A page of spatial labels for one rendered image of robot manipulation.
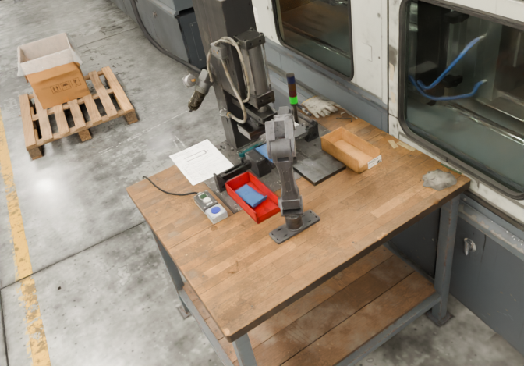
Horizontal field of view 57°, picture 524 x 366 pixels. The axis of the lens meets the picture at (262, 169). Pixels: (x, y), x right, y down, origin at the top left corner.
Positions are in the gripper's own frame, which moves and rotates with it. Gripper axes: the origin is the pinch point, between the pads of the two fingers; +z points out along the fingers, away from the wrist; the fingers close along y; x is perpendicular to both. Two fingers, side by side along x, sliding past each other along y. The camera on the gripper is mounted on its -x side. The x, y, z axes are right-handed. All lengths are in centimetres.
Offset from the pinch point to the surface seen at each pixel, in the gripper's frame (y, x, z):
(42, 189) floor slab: 146, 97, 199
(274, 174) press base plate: -3.2, 1.9, 10.6
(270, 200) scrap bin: -14.8, 13.1, 3.8
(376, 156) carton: -22.0, -35.6, -3.6
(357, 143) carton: -11.4, -35.5, 1.6
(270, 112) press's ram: 13.1, -2.3, -12.8
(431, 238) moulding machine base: -60, -60, 38
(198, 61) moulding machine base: 226, -91, 220
